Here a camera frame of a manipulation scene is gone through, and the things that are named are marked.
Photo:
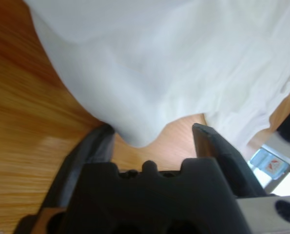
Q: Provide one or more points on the white t-shirt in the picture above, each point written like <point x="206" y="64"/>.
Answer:
<point x="159" y="61"/>

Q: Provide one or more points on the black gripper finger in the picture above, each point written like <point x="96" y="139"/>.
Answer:
<point x="225" y="156"/>
<point x="91" y="151"/>

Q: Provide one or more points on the light blue plastic box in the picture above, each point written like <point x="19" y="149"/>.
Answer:
<point x="269" y="165"/>

